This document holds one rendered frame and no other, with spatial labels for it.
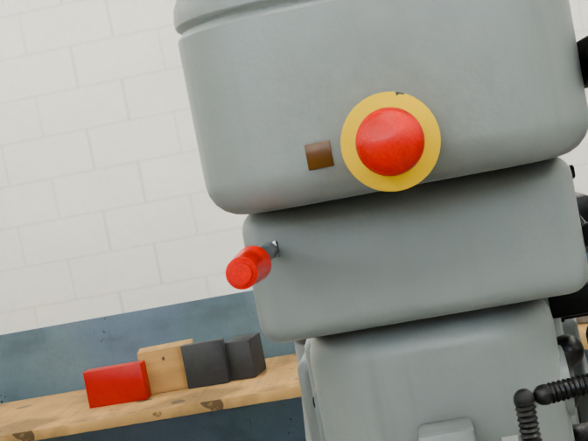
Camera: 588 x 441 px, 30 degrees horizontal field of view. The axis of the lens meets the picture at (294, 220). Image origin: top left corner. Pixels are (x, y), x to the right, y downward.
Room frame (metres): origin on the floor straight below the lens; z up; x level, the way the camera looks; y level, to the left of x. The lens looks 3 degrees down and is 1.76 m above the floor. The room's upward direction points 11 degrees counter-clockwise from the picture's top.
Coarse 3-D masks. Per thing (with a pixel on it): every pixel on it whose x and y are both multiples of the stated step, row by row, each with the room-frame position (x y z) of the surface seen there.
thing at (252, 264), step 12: (240, 252) 0.67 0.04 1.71; (252, 252) 0.67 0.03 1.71; (264, 252) 0.68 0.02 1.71; (276, 252) 0.77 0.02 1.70; (228, 264) 0.64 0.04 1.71; (240, 264) 0.64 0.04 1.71; (252, 264) 0.64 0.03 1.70; (264, 264) 0.67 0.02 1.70; (228, 276) 0.64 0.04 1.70; (240, 276) 0.64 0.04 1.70; (252, 276) 0.64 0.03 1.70; (264, 276) 0.68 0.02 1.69; (240, 288) 0.64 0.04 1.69
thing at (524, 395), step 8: (520, 392) 0.69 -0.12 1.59; (528, 392) 0.69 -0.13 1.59; (520, 400) 0.69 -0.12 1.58; (528, 400) 0.69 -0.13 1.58; (520, 408) 0.69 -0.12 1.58; (528, 408) 0.69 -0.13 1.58; (520, 416) 0.69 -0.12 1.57; (528, 416) 0.69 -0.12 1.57; (536, 416) 0.69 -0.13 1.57; (520, 424) 0.70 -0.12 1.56; (528, 424) 0.69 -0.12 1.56; (536, 424) 0.69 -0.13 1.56; (520, 432) 0.70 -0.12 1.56; (528, 432) 0.69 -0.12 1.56; (536, 432) 0.69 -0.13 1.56; (528, 440) 0.69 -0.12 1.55; (536, 440) 0.69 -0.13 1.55
